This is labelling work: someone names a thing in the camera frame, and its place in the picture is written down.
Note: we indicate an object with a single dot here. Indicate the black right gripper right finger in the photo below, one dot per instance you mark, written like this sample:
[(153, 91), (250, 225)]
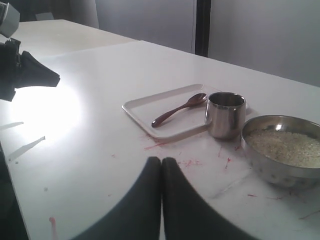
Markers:
[(186, 215)]

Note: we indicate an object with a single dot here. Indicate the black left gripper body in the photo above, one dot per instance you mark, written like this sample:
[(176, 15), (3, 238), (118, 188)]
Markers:
[(9, 68)]

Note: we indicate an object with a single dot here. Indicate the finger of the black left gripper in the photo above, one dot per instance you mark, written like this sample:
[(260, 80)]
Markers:
[(32, 73)]

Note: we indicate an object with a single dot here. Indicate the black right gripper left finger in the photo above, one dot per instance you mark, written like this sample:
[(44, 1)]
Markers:
[(137, 216)]

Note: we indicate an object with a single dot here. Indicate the brown wooden spoon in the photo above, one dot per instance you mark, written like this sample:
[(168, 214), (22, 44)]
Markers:
[(194, 101)]

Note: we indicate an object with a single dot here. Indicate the stainless steel cup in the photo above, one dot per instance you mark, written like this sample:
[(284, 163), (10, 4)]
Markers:
[(225, 115)]

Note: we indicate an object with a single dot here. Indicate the stainless steel rice bowl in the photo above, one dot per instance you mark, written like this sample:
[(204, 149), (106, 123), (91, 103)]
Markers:
[(277, 173)]

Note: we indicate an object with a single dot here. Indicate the white uncooked rice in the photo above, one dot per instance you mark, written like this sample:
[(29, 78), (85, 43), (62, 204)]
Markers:
[(285, 147)]

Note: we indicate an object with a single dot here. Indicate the beige adjacent table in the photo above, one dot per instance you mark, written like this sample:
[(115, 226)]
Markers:
[(55, 37)]

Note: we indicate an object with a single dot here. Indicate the white rectangular plastic tray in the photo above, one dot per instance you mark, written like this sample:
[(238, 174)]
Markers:
[(144, 110)]

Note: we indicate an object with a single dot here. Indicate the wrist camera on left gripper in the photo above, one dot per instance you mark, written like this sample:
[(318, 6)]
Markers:
[(9, 19)]

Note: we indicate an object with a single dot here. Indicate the black vertical post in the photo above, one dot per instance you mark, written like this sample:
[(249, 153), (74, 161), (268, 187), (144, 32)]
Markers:
[(202, 27)]

